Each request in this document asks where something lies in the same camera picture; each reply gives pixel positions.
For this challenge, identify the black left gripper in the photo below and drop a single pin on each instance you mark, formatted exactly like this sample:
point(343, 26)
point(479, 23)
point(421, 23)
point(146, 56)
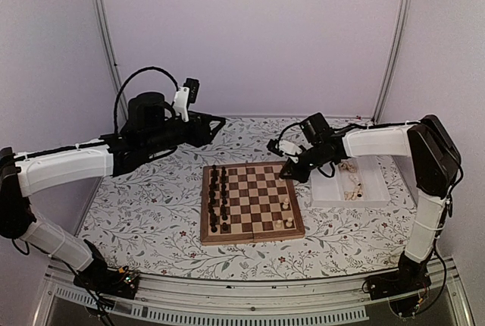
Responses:
point(200, 135)

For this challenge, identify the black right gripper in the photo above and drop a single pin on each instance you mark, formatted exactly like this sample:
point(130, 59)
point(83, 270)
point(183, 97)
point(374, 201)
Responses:
point(300, 176)

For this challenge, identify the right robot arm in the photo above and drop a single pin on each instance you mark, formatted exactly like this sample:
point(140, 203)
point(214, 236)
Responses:
point(437, 165)

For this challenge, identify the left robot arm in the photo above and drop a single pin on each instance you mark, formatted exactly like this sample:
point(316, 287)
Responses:
point(111, 155)

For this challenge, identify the wooden chess board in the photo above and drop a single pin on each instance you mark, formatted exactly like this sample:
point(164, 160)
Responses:
point(255, 197)

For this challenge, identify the row of dark chess pieces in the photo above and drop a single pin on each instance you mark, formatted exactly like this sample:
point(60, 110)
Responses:
point(218, 200)

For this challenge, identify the white three-compartment plastic tray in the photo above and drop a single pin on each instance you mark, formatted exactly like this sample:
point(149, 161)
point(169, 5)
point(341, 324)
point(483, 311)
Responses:
point(328, 192)

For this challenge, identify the floral patterned table mat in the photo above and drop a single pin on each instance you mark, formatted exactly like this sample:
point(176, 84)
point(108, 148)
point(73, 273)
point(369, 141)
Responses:
point(150, 219)

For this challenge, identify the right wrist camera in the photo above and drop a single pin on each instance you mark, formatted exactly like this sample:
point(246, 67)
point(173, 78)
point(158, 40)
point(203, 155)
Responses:
point(283, 147)

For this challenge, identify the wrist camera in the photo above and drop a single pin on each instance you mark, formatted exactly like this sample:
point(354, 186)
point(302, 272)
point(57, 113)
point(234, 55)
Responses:
point(283, 147)
point(185, 96)

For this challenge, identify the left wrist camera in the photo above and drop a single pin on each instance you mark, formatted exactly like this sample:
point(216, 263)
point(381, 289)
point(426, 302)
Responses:
point(185, 96)

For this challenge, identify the front aluminium rail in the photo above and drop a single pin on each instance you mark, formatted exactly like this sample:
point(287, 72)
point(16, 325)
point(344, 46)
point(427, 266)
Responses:
point(163, 300)

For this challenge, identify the right aluminium frame post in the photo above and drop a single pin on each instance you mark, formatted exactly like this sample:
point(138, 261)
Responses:
point(393, 57)

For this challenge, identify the aluminium frame post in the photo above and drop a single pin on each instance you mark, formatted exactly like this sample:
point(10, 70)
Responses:
point(393, 57)
point(101, 18)

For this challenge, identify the left aluminium frame post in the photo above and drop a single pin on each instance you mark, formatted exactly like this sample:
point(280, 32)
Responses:
point(101, 18)

